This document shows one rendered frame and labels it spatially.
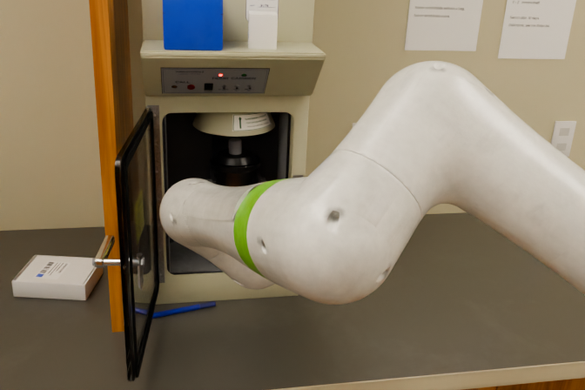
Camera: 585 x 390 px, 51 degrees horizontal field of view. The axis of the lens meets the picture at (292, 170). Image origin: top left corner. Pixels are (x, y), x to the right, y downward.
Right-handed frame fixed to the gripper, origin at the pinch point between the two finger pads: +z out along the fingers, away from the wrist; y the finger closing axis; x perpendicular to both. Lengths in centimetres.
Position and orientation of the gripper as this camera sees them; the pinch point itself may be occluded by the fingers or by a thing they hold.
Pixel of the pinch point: (235, 178)
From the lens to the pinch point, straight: 134.9
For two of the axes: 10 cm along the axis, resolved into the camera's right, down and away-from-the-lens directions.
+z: -1.9, -3.5, 9.2
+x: -0.4, 9.4, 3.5
